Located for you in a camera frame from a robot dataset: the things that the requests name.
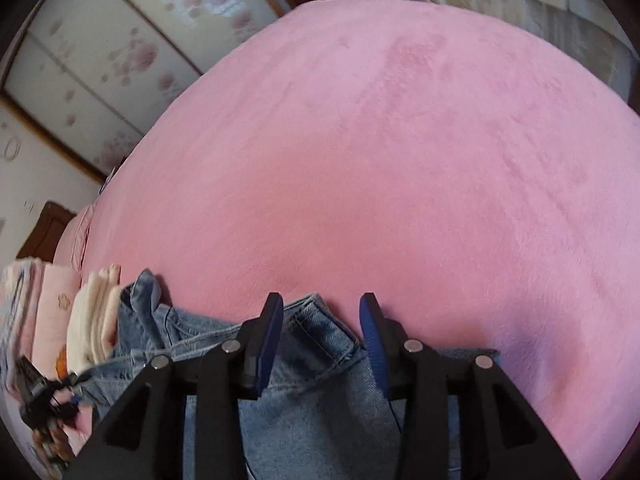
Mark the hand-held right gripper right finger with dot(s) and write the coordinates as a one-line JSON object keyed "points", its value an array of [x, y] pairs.
{"points": [[372, 345]]}

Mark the person's left hand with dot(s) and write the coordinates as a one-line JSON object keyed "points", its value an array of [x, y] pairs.
{"points": [[57, 442]]}

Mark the floral sliding door wardrobe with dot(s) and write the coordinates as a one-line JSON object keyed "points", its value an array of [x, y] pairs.
{"points": [[115, 45]]}

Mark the white folded garment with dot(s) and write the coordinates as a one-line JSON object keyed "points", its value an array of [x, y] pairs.
{"points": [[92, 315]]}

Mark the pink plush bed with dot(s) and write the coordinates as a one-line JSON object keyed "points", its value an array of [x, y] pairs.
{"points": [[400, 160]]}

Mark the blue denim jacket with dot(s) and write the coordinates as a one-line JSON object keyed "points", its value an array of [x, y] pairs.
{"points": [[310, 410]]}

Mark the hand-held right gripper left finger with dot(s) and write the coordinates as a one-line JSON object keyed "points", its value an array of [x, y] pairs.
{"points": [[262, 350]]}

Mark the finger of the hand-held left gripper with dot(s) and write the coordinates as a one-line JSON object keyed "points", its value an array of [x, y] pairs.
{"points": [[77, 378], [74, 400]]}

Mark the dark wooden headboard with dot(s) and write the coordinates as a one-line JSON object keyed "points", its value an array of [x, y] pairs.
{"points": [[42, 232]]}

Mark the pink flower folded quilt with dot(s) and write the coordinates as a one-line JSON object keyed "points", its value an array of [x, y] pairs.
{"points": [[50, 310]]}

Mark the pink folded cloth stack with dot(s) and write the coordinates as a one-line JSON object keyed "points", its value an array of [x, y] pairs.
{"points": [[15, 320]]}

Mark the cream lace covered furniture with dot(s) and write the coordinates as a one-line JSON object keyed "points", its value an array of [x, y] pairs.
{"points": [[525, 0]]}

